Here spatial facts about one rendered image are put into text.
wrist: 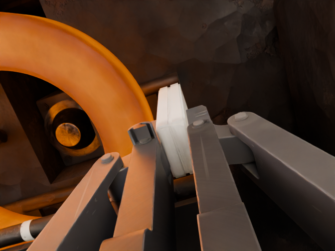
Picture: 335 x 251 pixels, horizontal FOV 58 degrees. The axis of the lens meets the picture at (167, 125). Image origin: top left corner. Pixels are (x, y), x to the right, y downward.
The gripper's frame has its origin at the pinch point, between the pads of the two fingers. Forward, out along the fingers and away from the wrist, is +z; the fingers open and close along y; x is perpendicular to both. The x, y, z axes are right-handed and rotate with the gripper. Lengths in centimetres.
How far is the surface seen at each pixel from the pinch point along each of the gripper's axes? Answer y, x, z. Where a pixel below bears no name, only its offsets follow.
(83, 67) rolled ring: -4.1, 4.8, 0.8
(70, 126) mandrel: -10.3, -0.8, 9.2
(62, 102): -10.9, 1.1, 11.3
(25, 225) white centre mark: -10.8, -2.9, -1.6
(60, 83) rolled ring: -5.8, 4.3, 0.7
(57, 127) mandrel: -11.5, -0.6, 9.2
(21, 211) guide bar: -15.2, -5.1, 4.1
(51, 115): -12.4, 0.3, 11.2
